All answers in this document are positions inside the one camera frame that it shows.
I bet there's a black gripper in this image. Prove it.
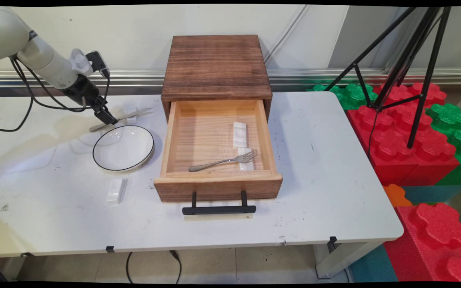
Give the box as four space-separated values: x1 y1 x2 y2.
63 76 118 125

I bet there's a silver table knife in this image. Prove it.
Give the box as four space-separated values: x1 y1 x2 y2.
89 107 154 133

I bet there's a silver metal fork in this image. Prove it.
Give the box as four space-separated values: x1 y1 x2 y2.
188 149 259 173

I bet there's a white ceramic cutlery rest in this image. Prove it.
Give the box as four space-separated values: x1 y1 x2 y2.
237 147 255 172
123 106 139 123
106 178 125 204
233 122 247 150

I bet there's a white bowl with black rim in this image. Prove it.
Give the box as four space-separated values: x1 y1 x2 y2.
92 125 155 172

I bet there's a dark wooden drawer cabinet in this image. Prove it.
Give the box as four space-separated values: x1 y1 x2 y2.
160 35 273 122

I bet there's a light wooden drawer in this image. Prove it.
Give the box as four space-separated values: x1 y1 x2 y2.
153 99 283 203

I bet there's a small green foam block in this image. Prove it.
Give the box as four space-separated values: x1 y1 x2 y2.
307 83 378 110

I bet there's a white table leg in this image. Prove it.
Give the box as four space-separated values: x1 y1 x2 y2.
313 240 384 280

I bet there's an orange foam piece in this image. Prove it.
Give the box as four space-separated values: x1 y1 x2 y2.
383 184 413 208

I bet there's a teal foam floor mat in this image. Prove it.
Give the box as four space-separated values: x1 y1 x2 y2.
349 244 399 283

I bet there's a black tripod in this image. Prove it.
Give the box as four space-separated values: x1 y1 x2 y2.
325 6 452 149

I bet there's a teal foam block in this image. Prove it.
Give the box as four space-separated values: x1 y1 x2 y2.
401 184 461 206

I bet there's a large green foam block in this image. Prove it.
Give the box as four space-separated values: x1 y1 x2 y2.
427 103 461 185

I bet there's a large red foam block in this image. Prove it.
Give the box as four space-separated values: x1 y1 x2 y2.
383 202 461 283

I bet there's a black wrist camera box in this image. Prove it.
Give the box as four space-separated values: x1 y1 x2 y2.
86 51 110 79

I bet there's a white ribbed camera mount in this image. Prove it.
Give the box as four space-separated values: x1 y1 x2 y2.
69 48 94 77

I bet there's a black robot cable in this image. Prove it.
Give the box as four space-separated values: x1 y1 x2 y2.
0 56 111 132

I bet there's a black drawer handle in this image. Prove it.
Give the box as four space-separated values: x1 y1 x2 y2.
182 190 256 216

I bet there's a black cable under table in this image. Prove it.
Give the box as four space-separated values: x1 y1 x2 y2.
125 250 182 284

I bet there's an aluminium wall rail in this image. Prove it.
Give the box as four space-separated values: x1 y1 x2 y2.
0 68 461 89

